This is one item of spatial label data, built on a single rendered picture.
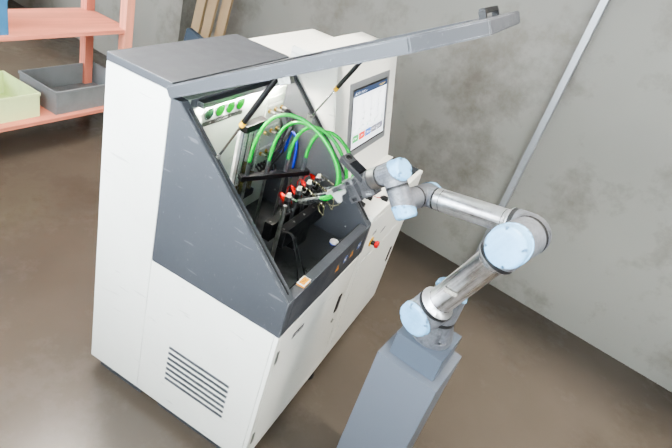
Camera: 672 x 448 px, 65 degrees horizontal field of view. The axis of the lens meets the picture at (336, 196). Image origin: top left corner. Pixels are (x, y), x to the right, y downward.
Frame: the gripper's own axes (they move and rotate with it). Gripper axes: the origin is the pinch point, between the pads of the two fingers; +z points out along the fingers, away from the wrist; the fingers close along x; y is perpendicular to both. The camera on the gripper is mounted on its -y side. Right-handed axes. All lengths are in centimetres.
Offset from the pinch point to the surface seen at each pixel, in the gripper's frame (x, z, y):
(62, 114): 10, 251, -118
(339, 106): 35.6, 15.9, -26.3
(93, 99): 37, 254, -123
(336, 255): -2.7, 14.8, 24.9
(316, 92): 30, 19, -36
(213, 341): -50, 44, 31
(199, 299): -49, 39, 14
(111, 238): -58, 65, -21
